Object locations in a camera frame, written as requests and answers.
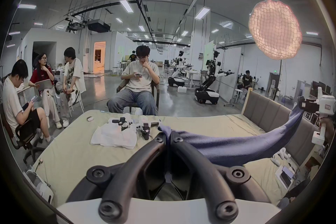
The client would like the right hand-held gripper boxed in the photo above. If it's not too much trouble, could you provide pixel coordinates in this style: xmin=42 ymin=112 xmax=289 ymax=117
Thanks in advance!
xmin=299 ymin=87 xmax=336 ymax=145

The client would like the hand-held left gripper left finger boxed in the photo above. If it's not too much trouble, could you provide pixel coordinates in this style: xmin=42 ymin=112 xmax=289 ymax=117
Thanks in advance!
xmin=66 ymin=133 xmax=167 ymax=221

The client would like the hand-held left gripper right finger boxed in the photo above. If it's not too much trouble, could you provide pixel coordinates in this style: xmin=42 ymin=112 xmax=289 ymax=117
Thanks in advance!
xmin=170 ymin=131 xmax=271 ymax=221

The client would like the dark blue shirt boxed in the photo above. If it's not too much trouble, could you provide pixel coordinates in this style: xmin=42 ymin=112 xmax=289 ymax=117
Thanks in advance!
xmin=157 ymin=105 xmax=306 ymax=167

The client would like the person's right hand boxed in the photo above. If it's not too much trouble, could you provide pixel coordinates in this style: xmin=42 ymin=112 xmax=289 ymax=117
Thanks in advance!
xmin=321 ymin=114 xmax=336 ymax=145

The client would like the white cloth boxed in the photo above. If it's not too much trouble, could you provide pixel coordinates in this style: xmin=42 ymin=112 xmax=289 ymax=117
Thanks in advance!
xmin=90 ymin=123 xmax=138 ymax=150

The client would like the spare hand-held gripper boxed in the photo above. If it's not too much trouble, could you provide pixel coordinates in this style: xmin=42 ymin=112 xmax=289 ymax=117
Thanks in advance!
xmin=108 ymin=116 xmax=132 ymax=132
xmin=135 ymin=115 xmax=164 ymax=140

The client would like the bed with beige sheet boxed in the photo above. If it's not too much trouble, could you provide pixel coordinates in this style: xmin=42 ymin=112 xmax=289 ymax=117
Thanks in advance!
xmin=34 ymin=112 xmax=315 ymax=208

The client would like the grey padded headboard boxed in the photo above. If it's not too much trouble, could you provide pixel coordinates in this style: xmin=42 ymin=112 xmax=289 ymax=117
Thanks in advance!
xmin=241 ymin=88 xmax=324 ymax=169

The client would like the white hand controller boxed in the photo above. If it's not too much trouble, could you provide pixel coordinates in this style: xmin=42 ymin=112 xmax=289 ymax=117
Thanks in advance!
xmin=271 ymin=148 xmax=292 ymax=166

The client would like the brown armchair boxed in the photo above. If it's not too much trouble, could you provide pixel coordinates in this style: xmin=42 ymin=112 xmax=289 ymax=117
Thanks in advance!
xmin=116 ymin=78 xmax=160 ymax=114

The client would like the white and black robot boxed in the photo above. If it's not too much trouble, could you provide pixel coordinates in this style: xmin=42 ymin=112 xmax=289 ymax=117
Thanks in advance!
xmin=167 ymin=50 xmax=194 ymax=87
xmin=194 ymin=50 xmax=235 ymax=106

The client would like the white stool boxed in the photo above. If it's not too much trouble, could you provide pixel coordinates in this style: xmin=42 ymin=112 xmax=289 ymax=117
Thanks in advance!
xmin=233 ymin=89 xmax=245 ymax=105

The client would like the phone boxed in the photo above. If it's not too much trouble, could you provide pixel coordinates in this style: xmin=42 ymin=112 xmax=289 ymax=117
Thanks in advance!
xmin=279 ymin=165 xmax=298 ymax=188

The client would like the black office chair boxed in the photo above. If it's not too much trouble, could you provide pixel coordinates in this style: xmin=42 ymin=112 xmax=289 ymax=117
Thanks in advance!
xmin=4 ymin=110 xmax=46 ymax=164

